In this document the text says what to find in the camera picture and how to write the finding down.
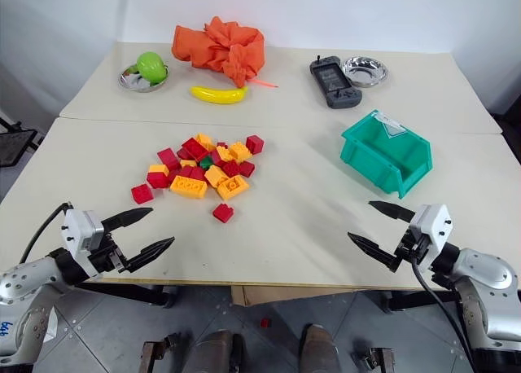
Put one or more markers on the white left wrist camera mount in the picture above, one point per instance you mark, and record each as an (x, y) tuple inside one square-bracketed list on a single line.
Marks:
[(79, 230)]

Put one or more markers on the green plastic storage bin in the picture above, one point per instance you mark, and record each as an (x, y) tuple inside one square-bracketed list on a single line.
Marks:
[(380, 167)]

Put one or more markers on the white paper tag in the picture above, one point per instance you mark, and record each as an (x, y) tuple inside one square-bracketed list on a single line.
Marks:
[(49, 326)]

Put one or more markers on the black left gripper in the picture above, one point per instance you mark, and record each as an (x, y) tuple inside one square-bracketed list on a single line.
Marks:
[(106, 257)]

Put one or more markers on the round steel bowl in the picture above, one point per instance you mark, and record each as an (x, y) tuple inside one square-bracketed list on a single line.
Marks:
[(365, 71)]

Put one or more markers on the grey handheld game controller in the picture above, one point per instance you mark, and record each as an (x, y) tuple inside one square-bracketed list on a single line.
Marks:
[(334, 82)]

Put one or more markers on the crumpled orange cloth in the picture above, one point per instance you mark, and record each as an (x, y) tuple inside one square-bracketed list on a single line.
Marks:
[(215, 45)]

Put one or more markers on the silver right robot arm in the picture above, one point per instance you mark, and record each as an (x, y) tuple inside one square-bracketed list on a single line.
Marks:
[(484, 275)]

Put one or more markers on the thin orange stick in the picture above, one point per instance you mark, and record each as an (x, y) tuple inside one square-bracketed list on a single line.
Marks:
[(264, 82)]

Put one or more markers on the dark red object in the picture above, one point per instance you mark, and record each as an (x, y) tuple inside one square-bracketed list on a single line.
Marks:
[(265, 322)]

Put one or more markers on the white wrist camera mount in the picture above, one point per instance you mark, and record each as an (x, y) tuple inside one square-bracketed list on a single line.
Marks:
[(79, 230), (431, 224)]

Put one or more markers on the yellow toy banana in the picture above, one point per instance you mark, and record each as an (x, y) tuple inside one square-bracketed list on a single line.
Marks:
[(217, 95)]

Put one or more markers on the black table foot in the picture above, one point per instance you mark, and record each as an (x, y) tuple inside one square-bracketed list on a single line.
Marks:
[(423, 304), (130, 293)]

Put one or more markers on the green toy pepper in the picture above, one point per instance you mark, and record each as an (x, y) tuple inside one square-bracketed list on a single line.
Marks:
[(150, 65)]

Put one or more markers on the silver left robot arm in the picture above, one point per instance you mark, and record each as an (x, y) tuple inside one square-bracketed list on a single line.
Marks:
[(24, 283)]

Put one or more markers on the black metal rack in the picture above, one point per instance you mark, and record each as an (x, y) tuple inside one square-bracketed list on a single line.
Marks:
[(16, 147)]

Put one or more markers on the green plastic building brick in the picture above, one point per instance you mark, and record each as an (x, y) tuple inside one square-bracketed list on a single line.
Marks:
[(206, 162)]

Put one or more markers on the small red toy block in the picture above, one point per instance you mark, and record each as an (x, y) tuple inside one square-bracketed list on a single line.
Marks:
[(223, 213), (255, 143), (142, 194)]

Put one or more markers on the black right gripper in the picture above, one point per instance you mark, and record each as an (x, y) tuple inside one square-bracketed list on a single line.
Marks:
[(415, 248)]

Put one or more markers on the clear bin label holder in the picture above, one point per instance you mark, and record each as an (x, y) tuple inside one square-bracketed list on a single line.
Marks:
[(392, 126)]

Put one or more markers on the dark rounded shape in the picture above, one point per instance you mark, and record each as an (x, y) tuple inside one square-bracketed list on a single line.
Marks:
[(319, 350), (217, 352)]

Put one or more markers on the flat steel plate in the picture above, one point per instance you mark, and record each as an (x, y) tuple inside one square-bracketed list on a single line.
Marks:
[(132, 84)]

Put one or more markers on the yellow plastic building brick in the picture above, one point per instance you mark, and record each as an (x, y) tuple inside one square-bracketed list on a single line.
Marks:
[(189, 187)]

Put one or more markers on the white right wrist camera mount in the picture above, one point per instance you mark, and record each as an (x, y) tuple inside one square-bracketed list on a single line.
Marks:
[(431, 224)]

